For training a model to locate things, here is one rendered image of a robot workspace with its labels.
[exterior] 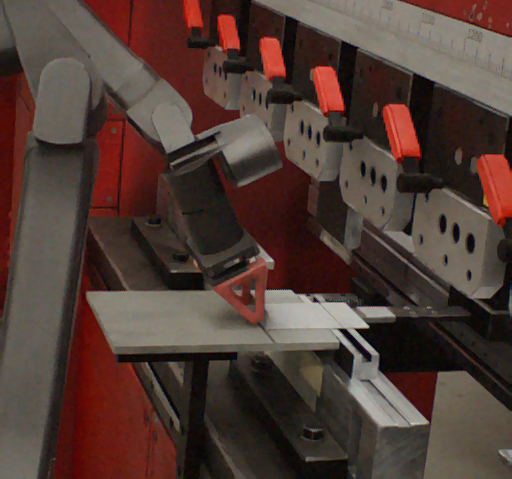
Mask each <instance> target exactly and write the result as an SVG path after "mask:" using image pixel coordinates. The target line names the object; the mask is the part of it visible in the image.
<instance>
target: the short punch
mask: <svg viewBox="0 0 512 479"><path fill-rule="evenodd" d="M315 221H316V223H317V224H318V225H319V226H320V227H321V233H320V239H321V240H322V241H324V242H325V243H326V244H327V245H328V246H330V247H331V248H332V250H333V251H334V252H335V253H336V254H337V255H339V256H340V257H341V258H342V259H343V260H344V261H345V262H346V263H347V264H351V258H352V250H353V248H358V247H359V246H360V240H361V231H362V223H363V216H362V215H361V214H360V213H358V212H357V211H356V210H354V209H353V208H352V207H351V206H348V205H347V204H346V203H344V201H343V200H342V194H341V189H340V184H338V183H337V182H335V181H319V189H318V199H317V208H316V217H315Z"/></svg>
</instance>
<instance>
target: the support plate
mask: <svg viewBox="0 0 512 479"><path fill-rule="evenodd" d="M87 300H88V302H89V305H90V307H91V309H92V311H93V313H94V315H95V317H96V319H97V321H98V323H99V325H100V327H101V329H102V332H103V334H104V336H105V338H106V340H107V342H108V344H109V346H110V348H111V350H113V352H114V354H143V353H187V352H231V351H276V350H319V349H339V343H340V342H339V341H338V339H337V338H336V337H335V336H334V335H333V334H332V333H331V332H330V331H329V330H289V331H267V332H268V334H269V335H270V336H271V337H273V339H274V340H275V341H276V342H277V343H273V341H271V340H270V339H269V338H268V337H267V335H266V334H265V333H264V332H263V330H262V328H261V327H260V326H259V324H258V323H255V324H252V323H251V322H250V321H249V320H248V319H247V318H244V317H243V316H242V315H241V314H240V313H239V312H238V311H237V310H236V309H234V308H233V307H232V306H231V305H230V304H229V303H227V301H226V300H225V299H224V298H223V297H222V296H219V295H218V294H217V293H216V292H215V291H111V292H87ZM264 304H304V303H303V301H302V300H301V299H300V298H299V297H297V296H296V295H295V294H294V293H293V292H292V291H291V290H265V294H264Z"/></svg>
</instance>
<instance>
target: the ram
mask: <svg viewBox="0 0 512 479"><path fill-rule="evenodd" d="M255 1H257V2H259V3H262V4H264V6H266V7H268V8H271V9H274V10H276V11H278V12H280V13H283V14H285V15H287V16H289V17H292V18H294V19H296V20H299V21H301V22H304V23H306V24H308V25H310V26H313V27H315V28H317V29H319V30H321V31H324V32H327V34H329V35H331V36H334V37H336V38H338V39H340V40H342V41H345V42H347V43H349V44H352V45H355V46H357V47H359V48H361V49H363V50H366V51H368V52H370V53H372V54H375V55H378V56H380V57H382V58H384V59H387V61H389V62H391V63H393V64H396V65H398V66H400V67H402V68H405V69H408V70H410V71H412V72H414V73H417V74H419V75H421V76H423V77H425V78H428V79H430V80H433V81H435V82H438V83H440V84H442V85H444V86H446V88H449V89H451V90H453V91H455V92H459V93H461V94H463V95H465V96H467V97H470V98H472V99H474V100H476V101H479V102H481V103H483V104H485V105H488V106H491V107H493V108H495V109H497V110H500V111H502V112H504V114H506V115H508V116H511V117H512V79H510V78H508V77H505V76H502V75H500V74H497V73H495V72H492V71H490V70H486V69H484V68H481V67H479V66H476V65H474V64H471V63H468V62H466V61H463V60H461V59H457V57H455V56H452V55H450V54H447V53H445V52H442V51H440V50H437V49H434V48H431V47H428V46H426V45H423V44H421V43H418V42H416V41H413V40H411V39H408V38H406V37H402V36H399V35H397V34H394V33H392V31H389V30H387V29H384V28H382V27H379V26H376V25H373V24H371V23H368V22H365V21H363V20H360V19H358V18H355V17H353V16H349V15H347V14H344V13H342V12H339V11H337V10H334V9H331V8H329V7H326V6H323V4H320V3H318V2H315V1H313V0H255ZM398 1H402V3H405V4H409V5H412V6H415V7H418V8H421V9H424V10H427V11H430V12H433V13H437V14H440V15H443V16H446V17H449V18H452V19H455V20H458V21H462V22H465V23H468V24H471V25H474V26H477V27H480V29H483V30H486V31H490V32H493V33H496V34H499V35H502V36H505V37H508V38H511V39H512V0H398Z"/></svg>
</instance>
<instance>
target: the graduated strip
mask: <svg viewBox="0 0 512 479"><path fill-rule="evenodd" d="M313 1H315V2H318V3H320V4H323V6H326V7H329V8H331V9H334V10H337V11H339V12H342V13H344V14H347V15H349V16H353V17H355V18H358V19H360V20H363V21H365V22H368V23H371V24H373V25H376V26H379V27H382V28H384V29H387V30H389V31H392V33H394V34H397V35H399V36H402V37H406V38H408V39H411V40H413V41H416V42H418V43H421V44H423V45H426V46H428V47H431V48H434V49H437V50H440V51H442V52H445V53H447V54H450V55H452V56H455V57H457V59H461V60H463V61H466V62H468V63H471V64H474V65H476V66H479V67H481V68H484V69H486V70H490V71H492V72H495V73H497V74H500V75H502V76H505V77H508V78H510V79H512V39H511V38H508V37H505V36H502V35H499V34H496V33H493V32H490V31H486V30H483V29H480V27H477V26H474V25H471V24H468V23H465V22H462V21H458V20H455V19H452V18H449V17H446V16H443V15H440V14H437V13H433V12H430V11H427V10H424V9H421V8H418V7H415V6H412V5H409V4H405V3H402V1H398V0H313Z"/></svg>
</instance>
